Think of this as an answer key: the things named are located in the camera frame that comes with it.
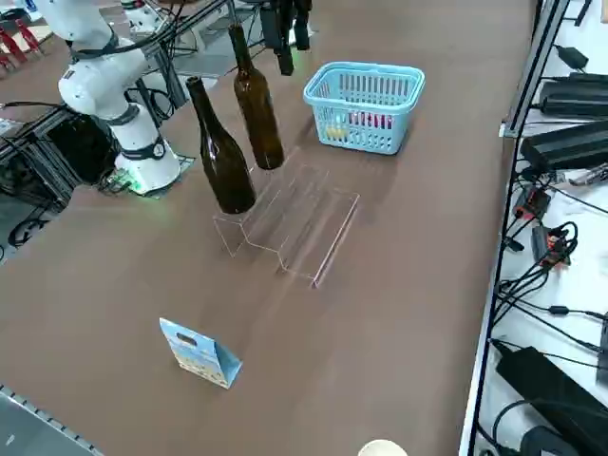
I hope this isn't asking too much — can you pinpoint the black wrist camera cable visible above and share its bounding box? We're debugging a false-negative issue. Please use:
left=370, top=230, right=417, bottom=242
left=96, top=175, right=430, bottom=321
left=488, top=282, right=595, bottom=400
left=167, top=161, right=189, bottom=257
left=106, top=0, right=238, bottom=54

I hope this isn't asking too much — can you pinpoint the black and red module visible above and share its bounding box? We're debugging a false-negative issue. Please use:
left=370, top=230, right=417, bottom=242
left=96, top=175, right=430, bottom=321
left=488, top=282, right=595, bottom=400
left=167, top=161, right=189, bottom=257
left=515, top=184, right=553, bottom=221

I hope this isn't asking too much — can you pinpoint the aluminium frame post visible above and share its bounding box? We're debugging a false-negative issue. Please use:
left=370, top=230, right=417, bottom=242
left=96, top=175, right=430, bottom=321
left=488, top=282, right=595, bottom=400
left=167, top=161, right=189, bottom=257
left=501, top=0, right=593, bottom=140

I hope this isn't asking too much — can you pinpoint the aluminium profile frame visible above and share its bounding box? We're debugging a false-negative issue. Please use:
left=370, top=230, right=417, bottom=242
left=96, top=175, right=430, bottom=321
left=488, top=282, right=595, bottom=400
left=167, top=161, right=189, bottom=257
left=0, top=102, right=120, bottom=213

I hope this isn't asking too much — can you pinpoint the grey metal rail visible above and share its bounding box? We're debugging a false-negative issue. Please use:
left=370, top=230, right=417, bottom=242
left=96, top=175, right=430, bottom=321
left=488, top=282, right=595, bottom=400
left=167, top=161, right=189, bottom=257
left=0, top=383, right=104, bottom=456

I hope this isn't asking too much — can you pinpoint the red cola bottle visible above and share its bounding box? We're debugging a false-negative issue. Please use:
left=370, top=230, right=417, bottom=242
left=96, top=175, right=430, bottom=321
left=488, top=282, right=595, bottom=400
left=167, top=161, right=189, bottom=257
left=349, top=109, right=398, bottom=132

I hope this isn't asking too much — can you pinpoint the black and orange connector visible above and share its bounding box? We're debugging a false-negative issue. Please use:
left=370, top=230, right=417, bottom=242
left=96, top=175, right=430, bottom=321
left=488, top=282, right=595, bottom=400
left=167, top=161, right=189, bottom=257
left=531, top=222, right=579, bottom=270

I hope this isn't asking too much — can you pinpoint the small black power adapter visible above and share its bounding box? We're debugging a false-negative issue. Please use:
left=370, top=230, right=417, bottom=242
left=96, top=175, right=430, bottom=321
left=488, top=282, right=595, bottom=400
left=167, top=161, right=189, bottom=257
left=554, top=44, right=591, bottom=70

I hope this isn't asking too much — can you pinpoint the white paper cup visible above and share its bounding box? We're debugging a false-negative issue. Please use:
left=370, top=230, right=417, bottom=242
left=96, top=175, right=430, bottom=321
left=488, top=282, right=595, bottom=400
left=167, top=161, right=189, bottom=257
left=356, top=439, right=408, bottom=456

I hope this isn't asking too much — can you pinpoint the red metal stand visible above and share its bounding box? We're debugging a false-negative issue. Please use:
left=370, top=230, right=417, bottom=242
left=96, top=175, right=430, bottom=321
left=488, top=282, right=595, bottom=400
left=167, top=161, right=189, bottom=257
left=0, top=18, right=47, bottom=73

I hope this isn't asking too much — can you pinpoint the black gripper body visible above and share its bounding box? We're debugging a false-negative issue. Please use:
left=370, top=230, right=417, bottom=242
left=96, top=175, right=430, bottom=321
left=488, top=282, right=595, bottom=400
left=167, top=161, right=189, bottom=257
left=258, top=0, right=314, bottom=12

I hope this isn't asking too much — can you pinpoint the white rounded machine part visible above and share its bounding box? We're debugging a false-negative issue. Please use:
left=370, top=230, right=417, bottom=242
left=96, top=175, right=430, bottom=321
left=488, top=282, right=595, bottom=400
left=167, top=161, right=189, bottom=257
left=121, top=0, right=161, bottom=32

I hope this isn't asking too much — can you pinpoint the light blue plastic basket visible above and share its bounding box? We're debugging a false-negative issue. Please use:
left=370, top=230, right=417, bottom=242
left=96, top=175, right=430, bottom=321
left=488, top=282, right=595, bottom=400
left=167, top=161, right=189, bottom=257
left=302, top=61, right=427, bottom=157

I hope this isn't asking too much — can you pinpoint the blue printed packet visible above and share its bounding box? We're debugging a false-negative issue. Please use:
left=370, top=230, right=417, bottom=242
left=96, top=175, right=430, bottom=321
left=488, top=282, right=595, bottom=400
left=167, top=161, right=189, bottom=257
left=158, top=316, right=244, bottom=391

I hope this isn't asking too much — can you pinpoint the brown high-shoulder wine bottle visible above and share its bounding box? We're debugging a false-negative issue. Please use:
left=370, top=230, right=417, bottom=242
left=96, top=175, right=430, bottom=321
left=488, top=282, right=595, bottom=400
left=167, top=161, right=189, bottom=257
left=227, top=24, right=286, bottom=171

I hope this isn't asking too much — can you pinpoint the brown sloped-shoulder wine bottle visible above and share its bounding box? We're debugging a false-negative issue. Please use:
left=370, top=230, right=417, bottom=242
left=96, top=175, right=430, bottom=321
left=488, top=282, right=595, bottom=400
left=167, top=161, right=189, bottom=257
left=184, top=75, right=258, bottom=216

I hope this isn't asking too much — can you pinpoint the clear acrylic stepped shelf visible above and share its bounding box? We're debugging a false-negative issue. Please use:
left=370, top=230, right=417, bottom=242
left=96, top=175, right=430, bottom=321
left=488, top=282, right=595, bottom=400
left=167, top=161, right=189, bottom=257
left=212, top=146, right=361, bottom=290

